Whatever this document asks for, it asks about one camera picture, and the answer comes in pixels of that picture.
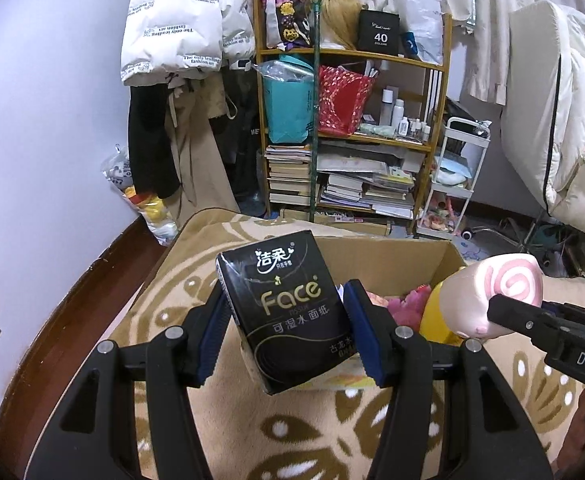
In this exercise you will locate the yellow plush toy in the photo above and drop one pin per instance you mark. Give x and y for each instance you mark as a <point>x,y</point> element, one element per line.
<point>432,325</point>

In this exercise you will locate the right pile of books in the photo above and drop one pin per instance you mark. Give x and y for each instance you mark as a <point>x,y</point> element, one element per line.
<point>371,177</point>

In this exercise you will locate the magenta plush bear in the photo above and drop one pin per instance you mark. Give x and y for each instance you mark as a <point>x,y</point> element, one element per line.
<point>406,311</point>

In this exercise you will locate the blonde wig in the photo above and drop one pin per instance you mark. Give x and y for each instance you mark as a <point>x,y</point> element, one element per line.
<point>338,23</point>

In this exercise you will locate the teal bag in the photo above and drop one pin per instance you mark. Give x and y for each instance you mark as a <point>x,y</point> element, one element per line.
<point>289,99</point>

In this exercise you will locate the red patterned gift bag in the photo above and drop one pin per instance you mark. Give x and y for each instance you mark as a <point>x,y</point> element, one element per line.
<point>342,98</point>

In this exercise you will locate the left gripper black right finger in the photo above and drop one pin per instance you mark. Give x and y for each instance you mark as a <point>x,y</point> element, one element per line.
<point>486,433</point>

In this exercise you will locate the white plastic package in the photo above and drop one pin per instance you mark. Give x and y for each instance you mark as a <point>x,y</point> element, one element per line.
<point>423,18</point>

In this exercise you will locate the white puffer jacket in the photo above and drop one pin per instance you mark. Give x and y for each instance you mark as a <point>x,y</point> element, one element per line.
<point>168,41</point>

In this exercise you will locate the flat cardboard box on floor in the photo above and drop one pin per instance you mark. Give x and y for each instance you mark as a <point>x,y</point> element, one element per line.
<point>341,220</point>

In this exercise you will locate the left stack of books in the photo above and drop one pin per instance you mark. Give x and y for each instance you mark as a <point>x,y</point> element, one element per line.
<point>289,174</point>

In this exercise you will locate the open cardboard box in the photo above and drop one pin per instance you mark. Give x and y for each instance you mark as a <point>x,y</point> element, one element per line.
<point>386,267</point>

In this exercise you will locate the black hanging garment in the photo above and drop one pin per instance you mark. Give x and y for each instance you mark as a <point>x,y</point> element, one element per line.
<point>150,154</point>

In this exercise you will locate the chair base with wheels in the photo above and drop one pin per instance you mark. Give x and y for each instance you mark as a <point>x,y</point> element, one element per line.
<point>551,243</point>

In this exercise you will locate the green pole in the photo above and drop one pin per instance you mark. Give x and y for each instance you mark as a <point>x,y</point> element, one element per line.
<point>316,15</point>

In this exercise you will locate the wooden bookshelf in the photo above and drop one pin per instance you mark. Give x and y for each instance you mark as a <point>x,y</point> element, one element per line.
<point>432,102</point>

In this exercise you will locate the black pink cartoon bag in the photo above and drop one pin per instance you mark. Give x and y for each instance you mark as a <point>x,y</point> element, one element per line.
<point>286,24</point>

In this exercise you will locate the white rolling cart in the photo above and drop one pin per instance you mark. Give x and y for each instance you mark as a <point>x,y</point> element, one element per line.
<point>453,177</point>

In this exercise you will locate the plastic bag with yellow toys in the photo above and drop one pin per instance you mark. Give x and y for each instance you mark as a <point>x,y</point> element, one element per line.
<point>117,171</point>

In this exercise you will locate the black Face tissue pack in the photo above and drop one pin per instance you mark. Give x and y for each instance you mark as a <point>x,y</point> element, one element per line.
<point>288,312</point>

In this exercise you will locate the black box marked 40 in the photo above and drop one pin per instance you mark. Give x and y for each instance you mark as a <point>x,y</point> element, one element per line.
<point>378,32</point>

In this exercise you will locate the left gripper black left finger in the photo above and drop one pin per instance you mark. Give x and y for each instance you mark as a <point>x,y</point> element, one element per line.
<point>92,435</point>

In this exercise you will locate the cream folded mattress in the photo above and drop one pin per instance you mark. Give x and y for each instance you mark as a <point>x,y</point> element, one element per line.
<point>543,124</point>

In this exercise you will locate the pink swirl roll plush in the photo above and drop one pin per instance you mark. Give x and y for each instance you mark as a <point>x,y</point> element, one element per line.
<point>465,295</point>

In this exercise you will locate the beige trench coat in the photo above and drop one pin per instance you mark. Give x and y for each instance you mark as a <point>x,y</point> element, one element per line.
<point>202,178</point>

